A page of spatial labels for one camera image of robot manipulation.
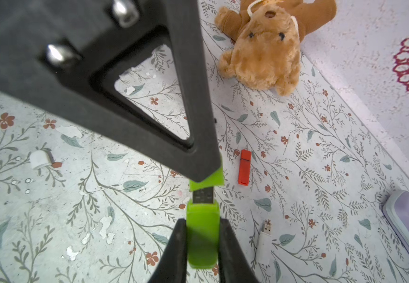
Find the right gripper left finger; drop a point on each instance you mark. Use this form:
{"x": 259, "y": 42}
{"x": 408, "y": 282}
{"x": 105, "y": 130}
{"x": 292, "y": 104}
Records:
{"x": 172, "y": 267}

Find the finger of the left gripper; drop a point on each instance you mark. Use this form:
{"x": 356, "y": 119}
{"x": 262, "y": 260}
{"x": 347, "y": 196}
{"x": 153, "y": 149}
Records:
{"x": 66, "y": 56}

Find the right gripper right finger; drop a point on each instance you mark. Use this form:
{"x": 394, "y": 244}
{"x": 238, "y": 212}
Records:
{"x": 233, "y": 266}

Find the green usb drive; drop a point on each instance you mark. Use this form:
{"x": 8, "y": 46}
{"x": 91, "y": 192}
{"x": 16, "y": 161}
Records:
{"x": 203, "y": 223}

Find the red usb drive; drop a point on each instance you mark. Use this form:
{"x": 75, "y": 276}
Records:
{"x": 244, "y": 168}

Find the green usb cap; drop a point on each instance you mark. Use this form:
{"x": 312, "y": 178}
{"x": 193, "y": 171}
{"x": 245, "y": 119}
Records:
{"x": 215, "y": 179}

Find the white usb drive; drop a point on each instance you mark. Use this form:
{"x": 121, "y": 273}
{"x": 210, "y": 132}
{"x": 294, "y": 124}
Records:
{"x": 263, "y": 247}

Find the brown teddy bear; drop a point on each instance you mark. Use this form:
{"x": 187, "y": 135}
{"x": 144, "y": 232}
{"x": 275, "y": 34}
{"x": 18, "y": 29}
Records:
{"x": 267, "y": 38}

